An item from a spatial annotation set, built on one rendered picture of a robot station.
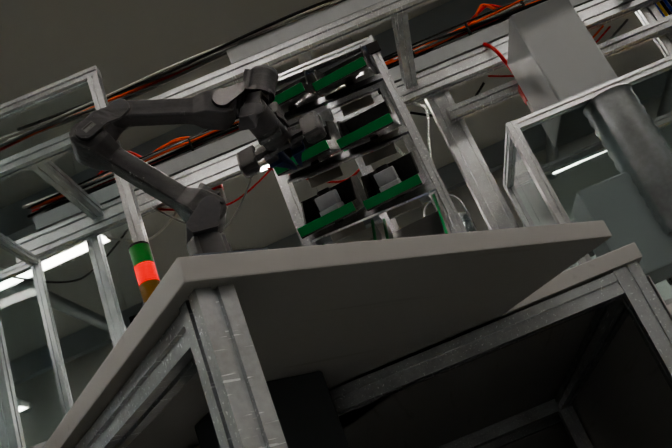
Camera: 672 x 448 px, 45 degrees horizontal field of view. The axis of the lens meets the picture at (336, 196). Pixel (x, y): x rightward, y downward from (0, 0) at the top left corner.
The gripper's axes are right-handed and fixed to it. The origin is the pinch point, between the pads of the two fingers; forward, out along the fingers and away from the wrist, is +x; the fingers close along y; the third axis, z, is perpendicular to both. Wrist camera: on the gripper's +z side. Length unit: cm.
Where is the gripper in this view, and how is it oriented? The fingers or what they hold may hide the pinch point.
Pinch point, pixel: (291, 157)
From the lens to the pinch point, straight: 168.1
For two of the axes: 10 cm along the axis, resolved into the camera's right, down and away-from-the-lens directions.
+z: -2.7, -7.4, 6.2
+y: -8.7, 4.6, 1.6
